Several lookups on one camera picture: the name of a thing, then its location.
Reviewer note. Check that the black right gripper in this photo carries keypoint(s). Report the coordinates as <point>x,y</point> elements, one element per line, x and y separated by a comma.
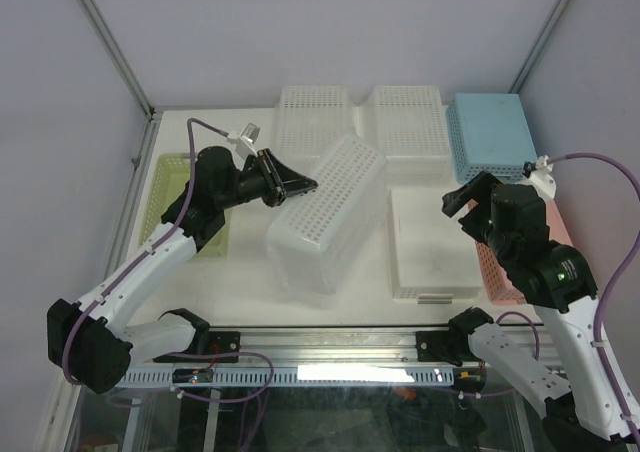
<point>477,189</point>

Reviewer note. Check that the white perforated basket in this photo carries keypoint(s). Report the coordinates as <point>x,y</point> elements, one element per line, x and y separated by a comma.
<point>407,124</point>
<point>314,240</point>

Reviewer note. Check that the light blue perforated basket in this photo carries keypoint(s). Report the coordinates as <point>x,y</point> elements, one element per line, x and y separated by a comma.
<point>489,132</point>

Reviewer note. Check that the left aluminium frame post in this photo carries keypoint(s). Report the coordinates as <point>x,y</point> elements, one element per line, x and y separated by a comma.
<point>112,48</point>

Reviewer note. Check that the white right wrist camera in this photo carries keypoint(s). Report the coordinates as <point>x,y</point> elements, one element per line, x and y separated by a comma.
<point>539,175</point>

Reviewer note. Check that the aluminium mounting rail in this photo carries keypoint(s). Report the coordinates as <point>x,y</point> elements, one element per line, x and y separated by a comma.
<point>385,345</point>

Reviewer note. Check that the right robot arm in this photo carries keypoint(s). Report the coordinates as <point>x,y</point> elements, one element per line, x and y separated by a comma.
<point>590,407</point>

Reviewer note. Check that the right aluminium frame post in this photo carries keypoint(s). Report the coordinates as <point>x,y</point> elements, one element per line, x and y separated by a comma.
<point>541,42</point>

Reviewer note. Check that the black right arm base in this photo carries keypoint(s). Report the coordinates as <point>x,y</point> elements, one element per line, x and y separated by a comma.
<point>451,344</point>

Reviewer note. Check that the aluminium frame post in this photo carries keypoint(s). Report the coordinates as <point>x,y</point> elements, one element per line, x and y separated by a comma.
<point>112,48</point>
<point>541,42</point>

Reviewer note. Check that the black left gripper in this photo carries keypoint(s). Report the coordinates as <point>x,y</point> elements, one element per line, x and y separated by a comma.
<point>279,181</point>

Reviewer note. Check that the white perforated basket top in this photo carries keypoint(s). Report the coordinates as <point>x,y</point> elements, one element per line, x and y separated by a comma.
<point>407,124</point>

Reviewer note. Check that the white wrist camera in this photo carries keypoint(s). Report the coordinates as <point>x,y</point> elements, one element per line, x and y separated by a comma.
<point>244,142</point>
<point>539,175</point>

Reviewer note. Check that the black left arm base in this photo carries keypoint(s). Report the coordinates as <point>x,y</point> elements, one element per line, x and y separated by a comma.
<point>216,345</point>

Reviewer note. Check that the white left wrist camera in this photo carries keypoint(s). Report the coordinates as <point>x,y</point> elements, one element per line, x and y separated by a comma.
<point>244,142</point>

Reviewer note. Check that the pink basket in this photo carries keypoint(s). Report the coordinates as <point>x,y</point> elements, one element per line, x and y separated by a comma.
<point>499,288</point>

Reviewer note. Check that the grey slotted cable duct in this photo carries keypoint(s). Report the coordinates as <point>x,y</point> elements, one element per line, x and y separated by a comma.
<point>304,375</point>

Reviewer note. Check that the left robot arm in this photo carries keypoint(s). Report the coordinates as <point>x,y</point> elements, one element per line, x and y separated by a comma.
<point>92,339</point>

